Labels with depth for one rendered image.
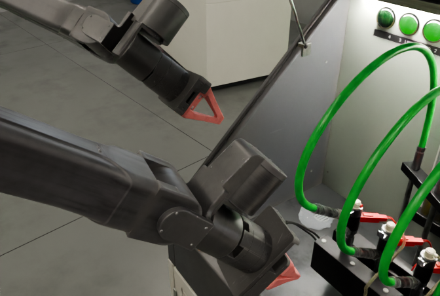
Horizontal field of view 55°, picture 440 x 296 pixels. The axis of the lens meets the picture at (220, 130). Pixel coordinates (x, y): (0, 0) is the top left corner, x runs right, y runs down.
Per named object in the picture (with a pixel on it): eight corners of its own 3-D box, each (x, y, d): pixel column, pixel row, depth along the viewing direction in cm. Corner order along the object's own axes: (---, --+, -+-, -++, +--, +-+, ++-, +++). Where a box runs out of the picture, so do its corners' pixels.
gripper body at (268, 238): (304, 244, 49) (267, 220, 45) (244, 302, 51) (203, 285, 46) (277, 209, 54) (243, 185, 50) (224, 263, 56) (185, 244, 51)
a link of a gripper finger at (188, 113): (222, 99, 76) (183, 68, 72) (239, 107, 70) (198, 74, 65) (200, 129, 76) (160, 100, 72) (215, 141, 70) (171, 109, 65)
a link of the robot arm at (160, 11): (109, 57, 72) (76, 29, 64) (147, 3, 73) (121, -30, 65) (158, 86, 66) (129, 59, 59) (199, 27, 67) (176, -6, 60)
